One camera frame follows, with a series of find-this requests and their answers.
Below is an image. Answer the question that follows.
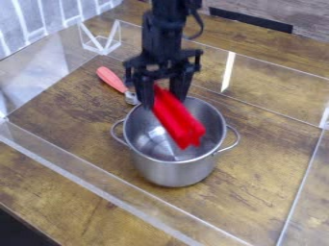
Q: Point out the clear acrylic enclosure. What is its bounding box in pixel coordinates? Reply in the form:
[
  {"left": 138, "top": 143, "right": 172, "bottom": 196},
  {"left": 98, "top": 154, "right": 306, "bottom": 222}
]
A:
[{"left": 0, "top": 19, "right": 329, "bottom": 246}]

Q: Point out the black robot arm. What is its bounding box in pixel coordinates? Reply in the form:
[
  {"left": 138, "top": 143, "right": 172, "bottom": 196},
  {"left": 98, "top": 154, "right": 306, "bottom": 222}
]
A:
[{"left": 122, "top": 0, "right": 204, "bottom": 110}]

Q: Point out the red handled metal spoon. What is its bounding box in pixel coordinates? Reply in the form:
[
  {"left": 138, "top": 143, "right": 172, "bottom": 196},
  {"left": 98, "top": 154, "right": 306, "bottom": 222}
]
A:
[{"left": 96, "top": 66, "right": 138, "bottom": 105}]

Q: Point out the red plastic bar object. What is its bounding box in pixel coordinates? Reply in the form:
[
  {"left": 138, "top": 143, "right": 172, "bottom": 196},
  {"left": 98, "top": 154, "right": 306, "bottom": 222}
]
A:
[{"left": 152, "top": 86, "right": 205, "bottom": 149}]

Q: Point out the black strip on table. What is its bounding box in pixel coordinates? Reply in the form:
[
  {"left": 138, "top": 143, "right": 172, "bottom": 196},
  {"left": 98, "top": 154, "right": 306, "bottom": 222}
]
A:
[{"left": 208, "top": 7, "right": 292, "bottom": 34}]

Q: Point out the silver metal pot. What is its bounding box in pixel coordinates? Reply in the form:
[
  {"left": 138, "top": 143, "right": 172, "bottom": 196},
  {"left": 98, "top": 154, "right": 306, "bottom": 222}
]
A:
[{"left": 110, "top": 97, "right": 240, "bottom": 187}]

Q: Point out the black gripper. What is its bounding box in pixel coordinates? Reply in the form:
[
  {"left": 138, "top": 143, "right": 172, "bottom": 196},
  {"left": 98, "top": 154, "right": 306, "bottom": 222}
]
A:
[{"left": 122, "top": 49, "right": 203, "bottom": 110}]

